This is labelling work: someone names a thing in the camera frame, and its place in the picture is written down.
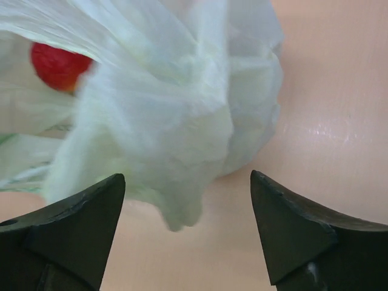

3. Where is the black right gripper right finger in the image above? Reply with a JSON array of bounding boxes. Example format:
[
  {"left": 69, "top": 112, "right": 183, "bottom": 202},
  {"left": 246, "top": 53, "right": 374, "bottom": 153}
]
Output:
[{"left": 250, "top": 171, "right": 387, "bottom": 291}]

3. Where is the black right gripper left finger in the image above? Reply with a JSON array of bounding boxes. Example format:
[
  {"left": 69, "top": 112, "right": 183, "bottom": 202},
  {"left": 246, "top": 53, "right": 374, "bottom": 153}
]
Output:
[{"left": 1, "top": 174, "right": 125, "bottom": 290}]

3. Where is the bright red apple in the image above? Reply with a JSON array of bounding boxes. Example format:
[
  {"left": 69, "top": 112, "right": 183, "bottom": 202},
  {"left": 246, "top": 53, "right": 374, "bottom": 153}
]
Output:
[{"left": 30, "top": 42, "right": 93, "bottom": 94}]

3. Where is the light green plastic bag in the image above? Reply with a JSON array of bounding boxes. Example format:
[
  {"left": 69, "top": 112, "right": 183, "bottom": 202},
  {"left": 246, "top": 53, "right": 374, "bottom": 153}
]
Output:
[{"left": 1, "top": 1, "right": 283, "bottom": 232}]

